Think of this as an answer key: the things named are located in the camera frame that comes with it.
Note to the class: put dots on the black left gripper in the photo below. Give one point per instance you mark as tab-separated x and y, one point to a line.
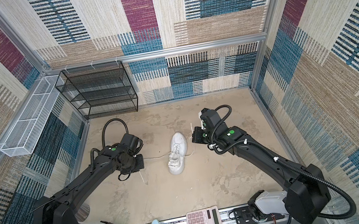
141	165

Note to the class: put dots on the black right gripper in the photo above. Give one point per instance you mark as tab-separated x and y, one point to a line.
197	137

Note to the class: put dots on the white shoelace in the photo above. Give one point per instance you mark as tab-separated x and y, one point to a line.
167	155

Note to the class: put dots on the white sneaker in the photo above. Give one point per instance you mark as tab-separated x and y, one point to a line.
178	153

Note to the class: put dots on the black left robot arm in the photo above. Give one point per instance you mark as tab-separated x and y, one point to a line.
63	206

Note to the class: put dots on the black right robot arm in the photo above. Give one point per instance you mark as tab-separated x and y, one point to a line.
306	196

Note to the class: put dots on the black wire mesh shelf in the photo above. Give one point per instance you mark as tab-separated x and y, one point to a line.
99	90

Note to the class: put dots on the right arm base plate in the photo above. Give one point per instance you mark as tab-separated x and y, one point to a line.
252	215

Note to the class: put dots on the white wire mesh basket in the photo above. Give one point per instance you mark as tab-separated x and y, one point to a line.
30	124

